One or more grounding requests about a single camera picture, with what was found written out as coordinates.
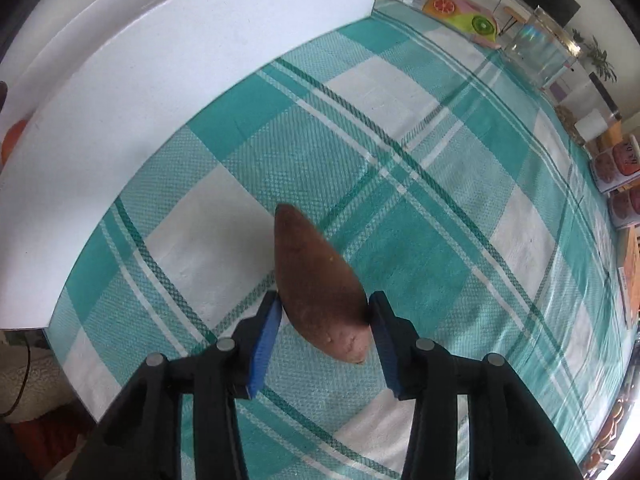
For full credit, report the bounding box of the printed food can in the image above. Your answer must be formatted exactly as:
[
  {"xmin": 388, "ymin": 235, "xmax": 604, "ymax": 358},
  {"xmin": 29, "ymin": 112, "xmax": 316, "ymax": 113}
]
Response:
[
  {"xmin": 590, "ymin": 135, "xmax": 640, "ymax": 195},
  {"xmin": 609, "ymin": 191, "xmax": 640, "ymax": 231}
]

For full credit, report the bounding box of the clear rectangular container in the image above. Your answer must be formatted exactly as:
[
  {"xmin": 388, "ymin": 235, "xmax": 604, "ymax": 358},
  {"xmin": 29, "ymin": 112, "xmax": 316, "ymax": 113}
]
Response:
[{"xmin": 502, "ymin": 6, "xmax": 581, "ymax": 91}]

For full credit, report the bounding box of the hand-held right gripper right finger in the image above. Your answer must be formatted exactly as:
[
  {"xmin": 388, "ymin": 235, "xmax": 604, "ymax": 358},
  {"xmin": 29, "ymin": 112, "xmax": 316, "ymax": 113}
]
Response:
[{"xmin": 367, "ymin": 291, "xmax": 586, "ymax": 480}]

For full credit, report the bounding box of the green potted plant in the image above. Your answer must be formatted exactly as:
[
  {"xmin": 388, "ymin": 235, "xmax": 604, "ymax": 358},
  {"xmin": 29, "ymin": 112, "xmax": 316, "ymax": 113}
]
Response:
[{"xmin": 572, "ymin": 30, "xmax": 617, "ymax": 83}]

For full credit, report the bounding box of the orange book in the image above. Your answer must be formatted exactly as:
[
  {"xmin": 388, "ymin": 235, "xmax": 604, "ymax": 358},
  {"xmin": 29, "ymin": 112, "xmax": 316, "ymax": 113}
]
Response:
[{"xmin": 616, "ymin": 227, "xmax": 640, "ymax": 331}]

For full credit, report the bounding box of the sweet potato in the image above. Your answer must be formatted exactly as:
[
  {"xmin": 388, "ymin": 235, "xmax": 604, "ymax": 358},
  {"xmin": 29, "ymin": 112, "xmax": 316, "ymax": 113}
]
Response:
[{"xmin": 274, "ymin": 203, "xmax": 373, "ymax": 364}]

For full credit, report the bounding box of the white foam board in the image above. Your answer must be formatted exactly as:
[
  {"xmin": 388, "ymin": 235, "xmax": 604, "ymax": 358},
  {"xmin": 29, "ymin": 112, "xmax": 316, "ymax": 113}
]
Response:
[{"xmin": 0, "ymin": 0, "xmax": 388, "ymax": 331}]

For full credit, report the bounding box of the clear plastic jar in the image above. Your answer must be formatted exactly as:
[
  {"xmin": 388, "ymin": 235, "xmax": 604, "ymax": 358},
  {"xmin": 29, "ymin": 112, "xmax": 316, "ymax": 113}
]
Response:
[{"xmin": 557, "ymin": 105, "xmax": 621, "ymax": 146}]

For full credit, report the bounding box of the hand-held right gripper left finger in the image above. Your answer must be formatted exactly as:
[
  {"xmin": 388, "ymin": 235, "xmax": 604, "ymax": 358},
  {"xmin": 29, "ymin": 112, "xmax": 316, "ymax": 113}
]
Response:
[{"xmin": 65, "ymin": 290, "xmax": 283, "ymax": 480}]

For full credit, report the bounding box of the fruit-print packet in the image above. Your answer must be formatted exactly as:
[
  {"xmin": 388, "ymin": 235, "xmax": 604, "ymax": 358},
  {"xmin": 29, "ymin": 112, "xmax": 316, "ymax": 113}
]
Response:
[{"xmin": 422, "ymin": 0, "xmax": 502, "ymax": 50}]

